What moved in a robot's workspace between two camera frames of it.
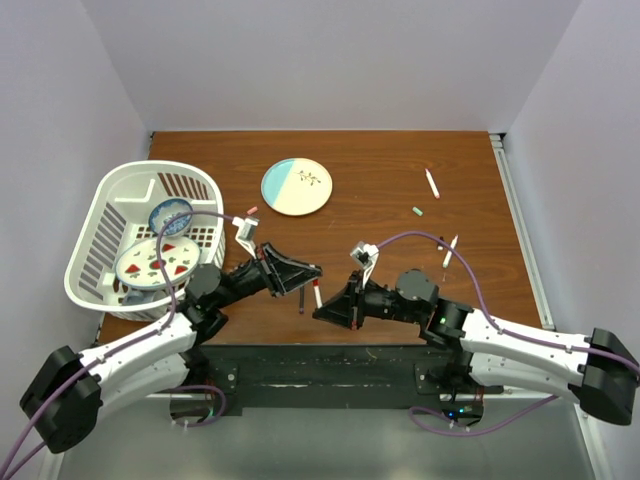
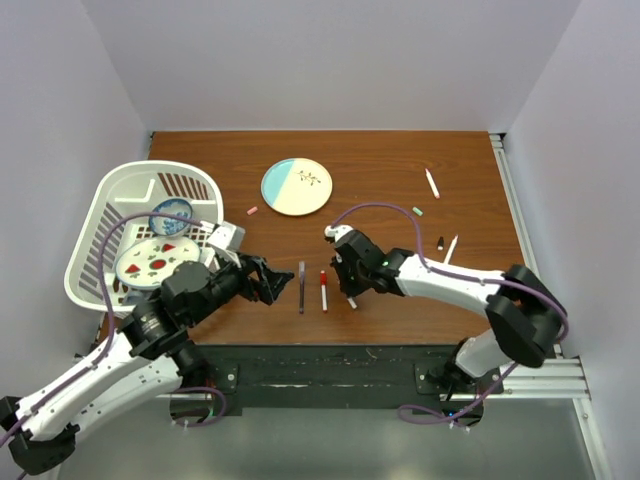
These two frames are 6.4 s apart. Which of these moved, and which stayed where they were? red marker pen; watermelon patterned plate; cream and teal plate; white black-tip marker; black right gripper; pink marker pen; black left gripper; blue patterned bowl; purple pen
Moved: black left gripper; red marker pen; black right gripper
Stayed: purple pen; blue patterned bowl; watermelon patterned plate; pink marker pen; white black-tip marker; cream and teal plate
